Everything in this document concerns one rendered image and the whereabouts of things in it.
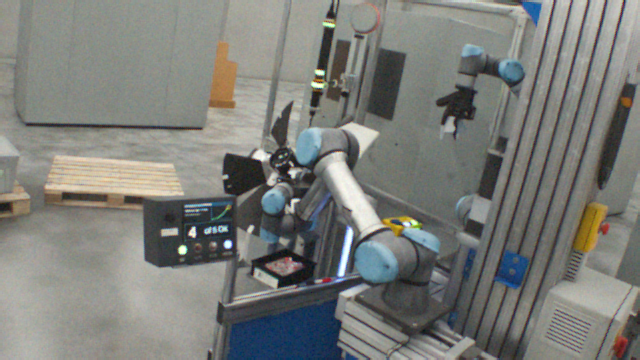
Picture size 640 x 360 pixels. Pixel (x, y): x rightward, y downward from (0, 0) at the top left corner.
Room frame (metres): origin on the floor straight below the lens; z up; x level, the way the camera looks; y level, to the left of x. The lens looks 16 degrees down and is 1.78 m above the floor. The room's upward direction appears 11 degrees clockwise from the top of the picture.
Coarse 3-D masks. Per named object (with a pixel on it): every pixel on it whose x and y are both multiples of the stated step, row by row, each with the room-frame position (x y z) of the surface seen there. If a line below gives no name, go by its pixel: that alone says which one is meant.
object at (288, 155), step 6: (276, 150) 2.28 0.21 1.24; (282, 150) 2.27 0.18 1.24; (288, 150) 2.25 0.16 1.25; (270, 156) 2.26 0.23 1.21; (276, 156) 2.25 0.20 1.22; (282, 156) 2.23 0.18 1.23; (288, 156) 2.22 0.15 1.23; (294, 156) 2.23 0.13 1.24; (270, 162) 2.23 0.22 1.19; (276, 162) 2.22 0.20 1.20; (282, 162) 2.21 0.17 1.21; (288, 162) 2.19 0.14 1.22; (294, 162) 2.22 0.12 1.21; (276, 168) 2.20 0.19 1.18; (282, 168) 2.19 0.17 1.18; (288, 168) 2.20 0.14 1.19; (282, 174) 2.22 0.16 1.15; (288, 174) 2.22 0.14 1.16
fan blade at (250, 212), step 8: (264, 184) 2.18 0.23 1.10; (256, 192) 2.15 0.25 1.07; (264, 192) 2.16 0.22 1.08; (248, 200) 2.13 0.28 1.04; (256, 200) 2.13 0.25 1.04; (240, 208) 2.11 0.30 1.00; (248, 208) 2.11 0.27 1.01; (256, 208) 2.11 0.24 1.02; (240, 216) 2.08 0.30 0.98; (248, 216) 2.08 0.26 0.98; (256, 216) 2.09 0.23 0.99; (240, 224) 2.06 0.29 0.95; (248, 224) 2.06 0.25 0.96; (256, 224) 2.07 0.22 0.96; (256, 232) 2.04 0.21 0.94
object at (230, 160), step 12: (228, 156) 2.41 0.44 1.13; (240, 156) 2.37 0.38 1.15; (228, 168) 2.39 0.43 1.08; (240, 168) 2.35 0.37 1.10; (252, 168) 2.33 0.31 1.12; (228, 180) 2.37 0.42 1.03; (240, 180) 2.34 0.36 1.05; (252, 180) 2.32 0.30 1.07; (264, 180) 2.31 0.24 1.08; (228, 192) 2.35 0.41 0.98; (240, 192) 2.33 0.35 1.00
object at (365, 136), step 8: (344, 128) 2.63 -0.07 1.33; (352, 128) 2.61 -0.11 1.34; (360, 128) 2.58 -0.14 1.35; (368, 128) 2.55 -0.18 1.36; (360, 136) 2.54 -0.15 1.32; (368, 136) 2.51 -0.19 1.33; (376, 136) 2.49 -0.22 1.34; (360, 144) 2.49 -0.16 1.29; (368, 144) 2.47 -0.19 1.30; (360, 152) 2.45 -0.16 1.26; (280, 240) 2.24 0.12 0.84; (288, 240) 2.22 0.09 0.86
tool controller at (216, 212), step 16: (144, 208) 1.41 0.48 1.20; (160, 208) 1.35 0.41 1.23; (176, 208) 1.38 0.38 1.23; (192, 208) 1.42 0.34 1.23; (208, 208) 1.45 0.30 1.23; (224, 208) 1.49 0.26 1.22; (144, 224) 1.40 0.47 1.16; (160, 224) 1.34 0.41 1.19; (176, 224) 1.37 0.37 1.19; (208, 224) 1.44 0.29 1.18; (224, 224) 1.48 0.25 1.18; (144, 240) 1.40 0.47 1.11; (160, 240) 1.33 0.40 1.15; (176, 240) 1.37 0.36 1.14; (208, 240) 1.43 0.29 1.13; (224, 240) 1.47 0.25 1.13; (160, 256) 1.32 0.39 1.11; (176, 256) 1.36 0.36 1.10; (192, 256) 1.39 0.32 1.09; (208, 256) 1.42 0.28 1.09; (224, 256) 1.46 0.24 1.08
